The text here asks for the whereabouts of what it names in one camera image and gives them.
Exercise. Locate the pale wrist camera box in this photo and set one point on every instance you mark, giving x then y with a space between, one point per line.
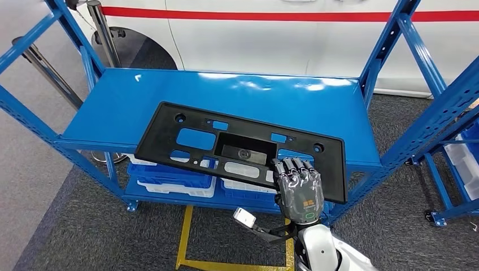
244 217

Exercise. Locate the small white floor scrap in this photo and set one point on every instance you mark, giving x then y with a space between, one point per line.
474 226

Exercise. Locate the chrome stanchion post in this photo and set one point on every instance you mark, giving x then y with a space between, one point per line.
48 71
103 33

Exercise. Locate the white car with red stripe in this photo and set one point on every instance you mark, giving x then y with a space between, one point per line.
243 45

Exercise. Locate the blue metal shelf rack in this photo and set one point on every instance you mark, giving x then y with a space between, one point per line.
299 108
438 179

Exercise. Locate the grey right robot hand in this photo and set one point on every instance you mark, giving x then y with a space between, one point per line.
299 194

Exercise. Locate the black plastic plate frame part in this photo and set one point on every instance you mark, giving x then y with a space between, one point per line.
157 142

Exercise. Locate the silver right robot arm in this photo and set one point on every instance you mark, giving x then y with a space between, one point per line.
318 250

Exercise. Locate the large blue plastic bin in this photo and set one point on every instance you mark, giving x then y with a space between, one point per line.
243 198

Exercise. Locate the small blue plastic bin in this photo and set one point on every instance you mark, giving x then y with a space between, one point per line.
168 179

